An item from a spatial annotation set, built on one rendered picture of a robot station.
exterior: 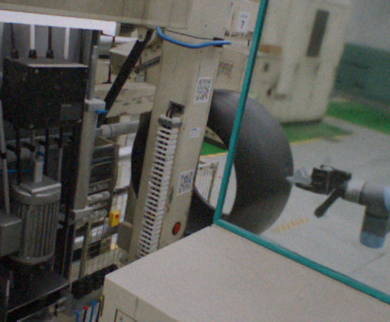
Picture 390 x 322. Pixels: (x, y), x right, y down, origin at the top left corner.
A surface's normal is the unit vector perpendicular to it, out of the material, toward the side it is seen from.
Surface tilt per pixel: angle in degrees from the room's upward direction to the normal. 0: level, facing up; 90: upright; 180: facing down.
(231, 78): 90
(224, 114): 46
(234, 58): 90
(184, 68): 90
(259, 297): 0
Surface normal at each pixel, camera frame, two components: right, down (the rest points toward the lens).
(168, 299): 0.18, -0.94
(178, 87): -0.56, 0.15
